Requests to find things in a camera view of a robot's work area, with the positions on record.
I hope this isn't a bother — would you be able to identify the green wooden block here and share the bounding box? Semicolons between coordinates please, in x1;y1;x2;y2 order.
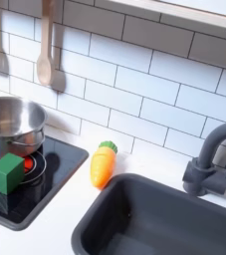
0;152;26;196

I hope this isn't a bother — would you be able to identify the orange toy carrot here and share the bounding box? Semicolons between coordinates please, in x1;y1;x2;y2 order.
90;140;118;190

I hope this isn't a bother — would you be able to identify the black stove top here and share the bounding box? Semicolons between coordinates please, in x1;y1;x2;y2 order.
0;134;90;232

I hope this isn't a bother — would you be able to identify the dark grey tap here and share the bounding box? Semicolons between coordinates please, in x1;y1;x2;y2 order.
181;120;226;197

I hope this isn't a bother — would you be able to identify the wooden spoon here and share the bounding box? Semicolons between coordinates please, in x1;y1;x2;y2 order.
36;0;57;87

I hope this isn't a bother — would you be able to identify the steel pot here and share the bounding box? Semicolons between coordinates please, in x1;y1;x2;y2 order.
0;96;49;160

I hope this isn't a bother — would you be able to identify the dark grey sink basin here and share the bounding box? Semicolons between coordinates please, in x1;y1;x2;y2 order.
71;172;226;255

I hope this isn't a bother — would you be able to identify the white wall shelf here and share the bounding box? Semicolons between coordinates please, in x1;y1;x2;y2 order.
108;0;226;32

